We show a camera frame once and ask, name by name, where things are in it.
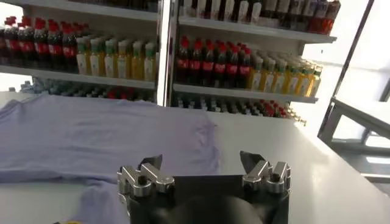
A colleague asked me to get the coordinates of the purple printed t-shirt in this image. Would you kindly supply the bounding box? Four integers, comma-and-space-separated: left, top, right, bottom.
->
0, 93, 222, 224

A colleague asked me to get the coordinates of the grey metal frame table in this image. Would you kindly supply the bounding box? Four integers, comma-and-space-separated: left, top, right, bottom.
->
316, 96, 390, 183

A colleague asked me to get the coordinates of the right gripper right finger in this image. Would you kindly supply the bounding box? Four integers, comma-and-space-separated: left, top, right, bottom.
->
239, 150, 292, 195

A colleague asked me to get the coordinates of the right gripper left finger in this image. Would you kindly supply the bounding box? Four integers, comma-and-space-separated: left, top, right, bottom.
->
117, 154, 176, 198

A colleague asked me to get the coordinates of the dark metal frame post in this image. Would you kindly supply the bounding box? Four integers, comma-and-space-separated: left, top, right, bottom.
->
331, 0, 376, 98

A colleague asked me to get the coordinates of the grey metal shelving unit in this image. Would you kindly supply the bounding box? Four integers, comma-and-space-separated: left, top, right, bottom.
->
166, 0, 338, 122
0, 0, 171, 107

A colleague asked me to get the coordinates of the red cap cola bottle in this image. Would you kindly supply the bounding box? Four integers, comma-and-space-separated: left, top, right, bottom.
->
202, 41, 215, 87
214, 44, 227, 88
62, 23, 77, 73
238, 48, 252, 89
48, 21, 63, 71
225, 45, 239, 88
176, 37, 190, 83
4, 16, 20, 65
188, 39, 202, 85
34, 18, 49, 69
18, 16, 35, 67

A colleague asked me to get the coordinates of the yellow juice bottle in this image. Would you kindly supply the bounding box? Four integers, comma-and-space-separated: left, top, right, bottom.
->
103, 38, 117, 79
117, 40, 131, 79
261, 59, 276, 93
143, 42, 157, 82
297, 66, 311, 97
89, 38, 103, 77
76, 37, 89, 75
130, 41, 144, 80
308, 67, 322, 98
273, 60, 287, 94
249, 57, 263, 91
285, 63, 299, 95

